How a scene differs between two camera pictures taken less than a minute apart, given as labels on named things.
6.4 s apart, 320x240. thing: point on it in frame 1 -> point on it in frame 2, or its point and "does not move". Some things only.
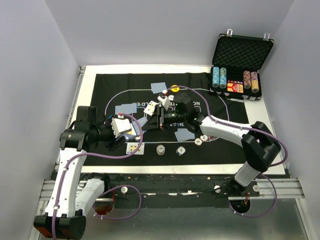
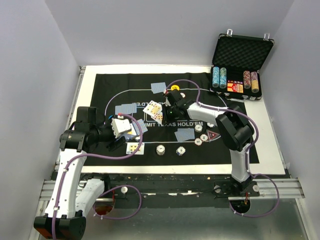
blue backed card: x=118 y=109 does not move
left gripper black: x=112 y=144 does not move
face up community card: x=150 y=108 does not move
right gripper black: x=156 y=121 -> x=166 y=117
